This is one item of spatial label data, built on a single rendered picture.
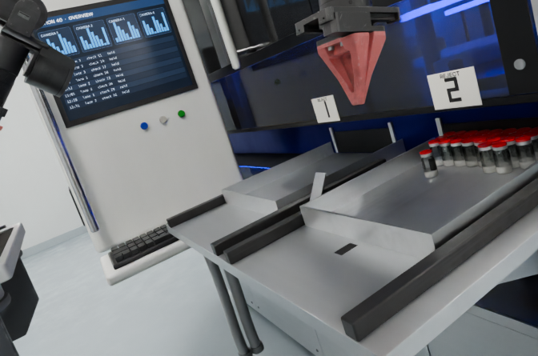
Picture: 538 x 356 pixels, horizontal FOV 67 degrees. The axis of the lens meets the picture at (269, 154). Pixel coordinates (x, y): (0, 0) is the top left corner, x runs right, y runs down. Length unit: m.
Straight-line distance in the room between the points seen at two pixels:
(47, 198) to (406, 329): 5.56
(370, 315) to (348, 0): 0.31
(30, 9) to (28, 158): 5.07
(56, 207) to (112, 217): 4.57
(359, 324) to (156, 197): 0.97
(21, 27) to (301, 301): 0.58
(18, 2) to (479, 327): 0.99
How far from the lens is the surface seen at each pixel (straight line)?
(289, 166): 1.05
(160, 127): 1.28
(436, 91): 0.73
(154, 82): 1.29
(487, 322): 0.92
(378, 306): 0.41
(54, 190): 5.82
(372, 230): 0.54
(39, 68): 0.77
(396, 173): 0.80
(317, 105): 0.98
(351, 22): 0.44
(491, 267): 0.48
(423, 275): 0.44
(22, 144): 5.80
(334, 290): 0.49
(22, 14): 0.77
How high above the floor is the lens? 1.12
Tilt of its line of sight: 10 degrees down
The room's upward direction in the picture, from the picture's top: 18 degrees counter-clockwise
